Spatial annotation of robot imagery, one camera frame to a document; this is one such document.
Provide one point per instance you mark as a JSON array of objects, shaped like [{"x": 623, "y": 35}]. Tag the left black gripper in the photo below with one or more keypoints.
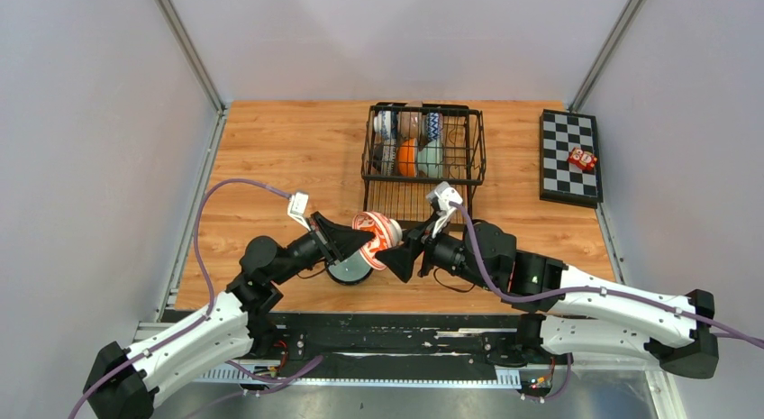
[{"x": 337, "y": 241}]

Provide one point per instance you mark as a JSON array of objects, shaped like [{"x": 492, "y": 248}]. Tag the black celadon bowl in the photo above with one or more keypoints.
[{"x": 350, "y": 271}]

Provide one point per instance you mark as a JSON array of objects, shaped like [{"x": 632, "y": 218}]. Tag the white orange bowl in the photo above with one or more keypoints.
[{"x": 406, "y": 158}]

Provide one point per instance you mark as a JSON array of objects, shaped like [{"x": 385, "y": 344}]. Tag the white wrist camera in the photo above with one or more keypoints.
[
  {"x": 442, "y": 199},
  {"x": 297, "y": 204}
]

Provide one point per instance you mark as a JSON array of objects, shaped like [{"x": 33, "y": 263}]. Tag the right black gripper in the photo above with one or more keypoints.
[{"x": 401, "y": 259}]

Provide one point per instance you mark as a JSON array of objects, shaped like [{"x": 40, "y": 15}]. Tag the blue floral bowl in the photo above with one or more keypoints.
[{"x": 385, "y": 124}]

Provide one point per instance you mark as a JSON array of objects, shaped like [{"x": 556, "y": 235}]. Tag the black cream patterned bowl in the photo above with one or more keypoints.
[{"x": 384, "y": 158}]

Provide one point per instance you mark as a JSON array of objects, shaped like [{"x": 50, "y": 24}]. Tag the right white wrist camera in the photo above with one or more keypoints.
[{"x": 442, "y": 199}]

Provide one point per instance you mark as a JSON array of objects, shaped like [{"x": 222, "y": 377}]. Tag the small red toy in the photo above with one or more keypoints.
[{"x": 584, "y": 160}]

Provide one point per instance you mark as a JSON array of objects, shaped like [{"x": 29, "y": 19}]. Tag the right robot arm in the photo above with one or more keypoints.
[{"x": 563, "y": 309}]

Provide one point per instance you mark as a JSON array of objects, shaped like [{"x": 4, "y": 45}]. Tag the black white checkerboard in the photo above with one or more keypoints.
[{"x": 560, "y": 181}]

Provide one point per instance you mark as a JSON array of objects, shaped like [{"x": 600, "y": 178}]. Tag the brown cream glazed bowl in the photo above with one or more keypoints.
[{"x": 410, "y": 121}]

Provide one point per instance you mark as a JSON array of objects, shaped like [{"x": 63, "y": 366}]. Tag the pale green bowl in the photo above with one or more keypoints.
[{"x": 430, "y": 160}]

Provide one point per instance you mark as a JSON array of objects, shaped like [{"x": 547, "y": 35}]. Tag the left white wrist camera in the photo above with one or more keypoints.
[{"x": 297, "y": 204}]

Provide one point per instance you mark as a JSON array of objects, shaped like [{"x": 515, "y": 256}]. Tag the black wire dish rack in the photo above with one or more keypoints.
[{"x": 464, "y": 164}]

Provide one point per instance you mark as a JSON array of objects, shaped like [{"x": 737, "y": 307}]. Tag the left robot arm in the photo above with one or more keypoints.
[{"x": 130, "y": 382}]

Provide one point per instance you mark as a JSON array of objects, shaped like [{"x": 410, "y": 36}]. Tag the red floral small bowl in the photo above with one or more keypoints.
[{"x": 387, "y": 233}]

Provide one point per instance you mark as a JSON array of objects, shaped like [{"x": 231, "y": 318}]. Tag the red patterned bowl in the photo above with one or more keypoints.
[{"x": 433, "y": 126}]

